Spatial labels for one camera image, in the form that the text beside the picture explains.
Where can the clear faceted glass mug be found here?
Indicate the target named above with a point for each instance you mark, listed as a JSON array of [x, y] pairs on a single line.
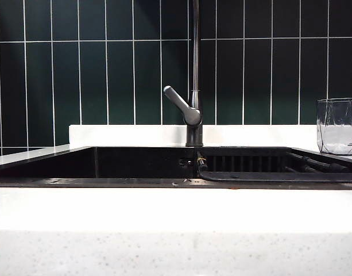
[[338, 135]]

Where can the metal sink overflow fitting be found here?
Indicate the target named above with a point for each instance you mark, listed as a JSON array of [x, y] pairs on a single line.
[[189, 162]]

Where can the chrome kitchen faucet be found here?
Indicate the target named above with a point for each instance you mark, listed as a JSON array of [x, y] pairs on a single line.
[[196, 57]]

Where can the black sink drain rack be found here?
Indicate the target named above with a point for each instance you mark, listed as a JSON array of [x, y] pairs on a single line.
[[264, 176]]

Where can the black kitchen sink basin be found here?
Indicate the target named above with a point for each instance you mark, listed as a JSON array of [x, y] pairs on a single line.
[[135, 164]]

